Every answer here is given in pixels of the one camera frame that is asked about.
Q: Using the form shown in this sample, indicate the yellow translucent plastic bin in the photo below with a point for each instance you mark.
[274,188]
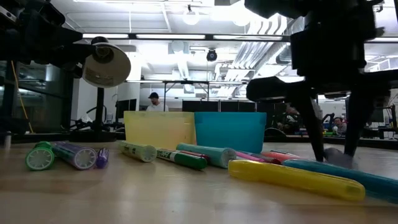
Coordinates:
[155,130]

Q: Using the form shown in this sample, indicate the yellow highlighter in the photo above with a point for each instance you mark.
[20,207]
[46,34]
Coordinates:
[295,180]

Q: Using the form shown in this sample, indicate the teal plastic bin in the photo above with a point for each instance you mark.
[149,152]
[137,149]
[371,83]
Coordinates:
[230,130]

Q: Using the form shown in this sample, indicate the green fat highlighter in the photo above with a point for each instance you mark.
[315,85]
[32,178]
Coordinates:
[39,158]

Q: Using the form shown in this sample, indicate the lavender fat highlighter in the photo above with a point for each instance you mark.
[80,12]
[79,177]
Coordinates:
[74,154]

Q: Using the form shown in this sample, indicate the black overhead camera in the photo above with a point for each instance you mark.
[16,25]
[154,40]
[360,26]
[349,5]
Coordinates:
[211,56]

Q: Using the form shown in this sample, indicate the small white cylinder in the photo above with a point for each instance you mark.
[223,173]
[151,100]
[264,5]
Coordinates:
[7,140]

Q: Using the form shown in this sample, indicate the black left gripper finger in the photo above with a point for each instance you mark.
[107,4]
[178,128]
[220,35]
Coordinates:
[74,54]
[56,35]

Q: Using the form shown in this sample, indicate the black desk lamp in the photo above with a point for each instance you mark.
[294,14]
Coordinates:
[107,67]

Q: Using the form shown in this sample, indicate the yellow pole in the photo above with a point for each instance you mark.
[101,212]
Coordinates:
[21,98]

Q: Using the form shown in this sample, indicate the light green highlighter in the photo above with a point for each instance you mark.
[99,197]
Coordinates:
[138,151]

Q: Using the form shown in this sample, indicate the small dark purple marker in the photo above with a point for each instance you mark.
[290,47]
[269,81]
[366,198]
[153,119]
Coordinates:
[102,158]

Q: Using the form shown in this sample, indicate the thin black marker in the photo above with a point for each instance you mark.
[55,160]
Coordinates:
[281,151]

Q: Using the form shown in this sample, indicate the blue highlighter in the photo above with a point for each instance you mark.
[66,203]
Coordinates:
[357,180]

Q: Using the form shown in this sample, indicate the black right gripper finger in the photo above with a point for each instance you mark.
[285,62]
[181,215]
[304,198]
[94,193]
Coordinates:
[311,124]
[357,118]

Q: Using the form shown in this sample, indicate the green dry-erase marker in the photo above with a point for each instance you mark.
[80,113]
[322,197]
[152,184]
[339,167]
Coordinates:
[186,160]

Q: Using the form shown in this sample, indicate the teal fat highlighter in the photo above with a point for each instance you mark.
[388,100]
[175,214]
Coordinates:
[211,154]

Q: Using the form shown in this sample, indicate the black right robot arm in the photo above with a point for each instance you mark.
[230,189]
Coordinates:
[280,6]

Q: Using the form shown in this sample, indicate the thin white marker red cap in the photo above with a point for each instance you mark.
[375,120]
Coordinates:
[275,161]

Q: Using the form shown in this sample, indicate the black computer monitor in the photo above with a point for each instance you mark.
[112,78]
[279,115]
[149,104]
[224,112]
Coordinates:
[126,107]

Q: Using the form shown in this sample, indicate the black partition panels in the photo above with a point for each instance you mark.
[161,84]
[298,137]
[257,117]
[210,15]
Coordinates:
[230,106]

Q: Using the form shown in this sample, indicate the pink highlighter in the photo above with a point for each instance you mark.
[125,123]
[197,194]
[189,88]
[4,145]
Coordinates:
[248,156]

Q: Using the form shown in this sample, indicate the person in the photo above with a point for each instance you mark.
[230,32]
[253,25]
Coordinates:
[287,119]
[340,126]
[157,105]

